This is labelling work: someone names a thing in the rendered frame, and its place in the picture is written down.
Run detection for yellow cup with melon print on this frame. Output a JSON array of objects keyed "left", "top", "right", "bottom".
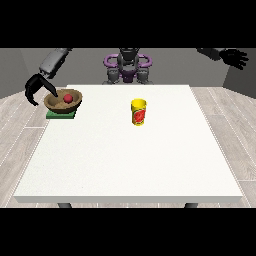
[{"left": 130, "top": 98, "right": 148, "bottom": 127}]

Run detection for brown wooden bowl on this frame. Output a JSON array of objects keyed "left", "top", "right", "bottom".
[{"left": 43, "top": 88, "right": 84, "bottom": 115}]

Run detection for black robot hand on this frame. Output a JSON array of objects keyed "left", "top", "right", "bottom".
[
  {"left": 24, "top": 73, "right": 59, "bottom": 107},
  {"left": 219, "top": 48, "right": 250, "bottom": 71}
]

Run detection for grey robot trunk purple rings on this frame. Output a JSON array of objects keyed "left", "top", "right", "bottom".
[{"left": 102, "top": 48, "right": 155, "bottom": 85}]

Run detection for green square pad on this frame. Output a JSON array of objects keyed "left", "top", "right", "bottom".
[{"left": 45, "top": 109, "right": 77, "bottom": 120}]

